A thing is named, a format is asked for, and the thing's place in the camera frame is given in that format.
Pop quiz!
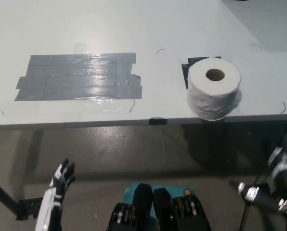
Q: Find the clear tape strip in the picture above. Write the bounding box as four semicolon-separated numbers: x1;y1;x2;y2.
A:
0;95;136;114

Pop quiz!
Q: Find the white toilet paper roll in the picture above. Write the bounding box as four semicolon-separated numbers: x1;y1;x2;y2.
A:
186;57;242;121

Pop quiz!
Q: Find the robot right hand black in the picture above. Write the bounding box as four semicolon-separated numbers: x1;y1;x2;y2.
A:
229;146;287;215

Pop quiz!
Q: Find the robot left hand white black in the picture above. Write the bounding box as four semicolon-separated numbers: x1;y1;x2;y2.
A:
35;158;76;231

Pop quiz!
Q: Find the thin black cable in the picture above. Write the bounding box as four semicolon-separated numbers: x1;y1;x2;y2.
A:
238;120;287;231

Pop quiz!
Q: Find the black tape square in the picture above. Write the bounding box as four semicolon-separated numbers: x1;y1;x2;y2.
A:
181;56;222;89

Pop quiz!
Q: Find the grey duct tape patch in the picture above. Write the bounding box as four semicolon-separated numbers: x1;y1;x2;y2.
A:
14;52;144;102

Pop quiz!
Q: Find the small black tape piece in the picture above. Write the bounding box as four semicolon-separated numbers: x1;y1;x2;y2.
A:
148;116;168;126

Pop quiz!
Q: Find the black table leg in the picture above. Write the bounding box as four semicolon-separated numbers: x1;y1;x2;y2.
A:
0;177;23;217

